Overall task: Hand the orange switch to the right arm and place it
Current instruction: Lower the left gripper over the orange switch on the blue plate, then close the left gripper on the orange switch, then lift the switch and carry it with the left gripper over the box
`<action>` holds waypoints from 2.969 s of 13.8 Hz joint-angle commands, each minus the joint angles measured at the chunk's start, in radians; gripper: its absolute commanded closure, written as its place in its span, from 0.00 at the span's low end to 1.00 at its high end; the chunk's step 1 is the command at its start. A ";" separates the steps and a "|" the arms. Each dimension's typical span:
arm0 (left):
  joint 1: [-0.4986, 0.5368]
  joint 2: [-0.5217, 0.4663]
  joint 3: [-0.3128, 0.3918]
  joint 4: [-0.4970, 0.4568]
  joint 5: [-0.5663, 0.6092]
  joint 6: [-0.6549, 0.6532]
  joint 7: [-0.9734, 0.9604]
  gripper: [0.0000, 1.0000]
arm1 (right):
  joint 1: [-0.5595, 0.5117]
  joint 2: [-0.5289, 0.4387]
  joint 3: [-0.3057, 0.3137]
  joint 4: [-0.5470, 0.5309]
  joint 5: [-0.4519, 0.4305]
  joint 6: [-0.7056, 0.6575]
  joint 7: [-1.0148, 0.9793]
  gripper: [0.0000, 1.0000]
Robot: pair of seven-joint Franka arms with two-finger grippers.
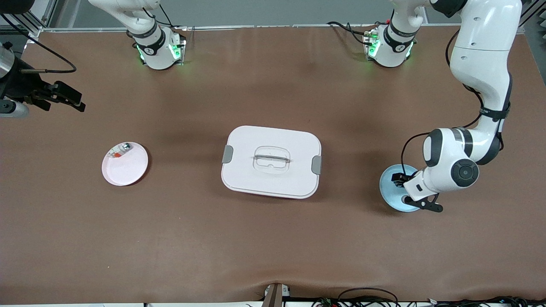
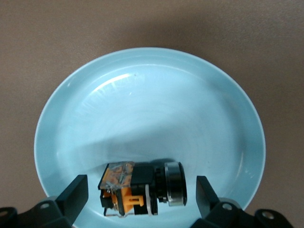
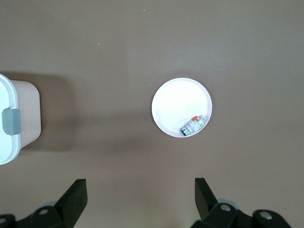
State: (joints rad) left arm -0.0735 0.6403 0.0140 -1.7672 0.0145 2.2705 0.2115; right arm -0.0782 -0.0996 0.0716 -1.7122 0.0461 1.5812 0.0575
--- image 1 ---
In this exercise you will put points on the brown table mat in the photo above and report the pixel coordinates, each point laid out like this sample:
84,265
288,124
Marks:
273,238

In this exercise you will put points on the light blue round plate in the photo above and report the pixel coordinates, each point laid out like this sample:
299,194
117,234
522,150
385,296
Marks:
390,196

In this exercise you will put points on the white lunch box grey clips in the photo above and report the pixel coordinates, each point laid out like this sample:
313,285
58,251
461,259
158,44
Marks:
273,179

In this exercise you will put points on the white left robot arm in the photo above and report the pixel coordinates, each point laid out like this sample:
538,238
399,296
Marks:
482,64

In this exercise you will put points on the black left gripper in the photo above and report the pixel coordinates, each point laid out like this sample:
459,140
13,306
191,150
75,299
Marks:
399,178

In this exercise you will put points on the aluminium frame profile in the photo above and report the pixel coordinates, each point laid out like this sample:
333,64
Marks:
529,15
34,30

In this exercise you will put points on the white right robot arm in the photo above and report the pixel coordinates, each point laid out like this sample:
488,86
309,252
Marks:
158,51

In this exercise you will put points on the brown post with white bracket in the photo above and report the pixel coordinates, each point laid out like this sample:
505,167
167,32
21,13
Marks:
274,296

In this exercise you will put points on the pink round plate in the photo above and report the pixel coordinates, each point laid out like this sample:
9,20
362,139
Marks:
128,170

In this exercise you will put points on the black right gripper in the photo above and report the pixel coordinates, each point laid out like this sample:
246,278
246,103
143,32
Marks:
19,84

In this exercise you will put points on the silver table edge rail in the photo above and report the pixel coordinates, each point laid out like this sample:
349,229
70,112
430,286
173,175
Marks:
277,27

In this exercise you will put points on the small clear red switch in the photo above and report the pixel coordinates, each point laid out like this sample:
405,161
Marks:
119,150

